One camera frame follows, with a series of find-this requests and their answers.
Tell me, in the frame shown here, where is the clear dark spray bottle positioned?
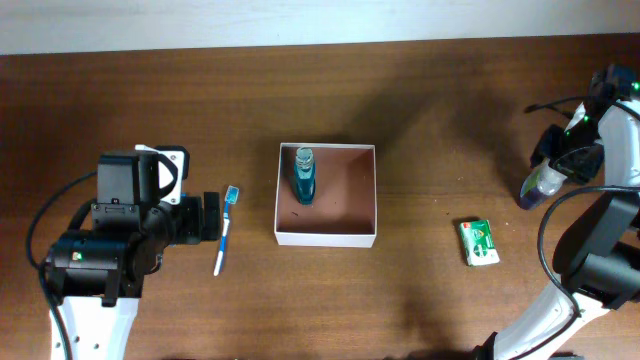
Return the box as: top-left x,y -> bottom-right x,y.
518,159 -> 567,210

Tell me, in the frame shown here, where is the teal mouthwash bottle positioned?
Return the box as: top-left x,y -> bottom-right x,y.
294,147 -> 316,205

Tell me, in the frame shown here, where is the green Dettol soap box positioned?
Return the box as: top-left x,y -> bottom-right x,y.
459,220 -> 500,267

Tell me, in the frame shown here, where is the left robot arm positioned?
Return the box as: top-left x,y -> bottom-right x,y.
44,192 -> 221,359

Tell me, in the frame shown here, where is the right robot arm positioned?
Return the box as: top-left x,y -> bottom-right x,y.
471,64 -> 639,359

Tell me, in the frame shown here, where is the blue white toothbrush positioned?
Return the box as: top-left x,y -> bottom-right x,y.
213,185 -> 240,277

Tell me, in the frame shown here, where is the white cardboard box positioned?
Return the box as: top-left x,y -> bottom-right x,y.
273,142 -> 378,248

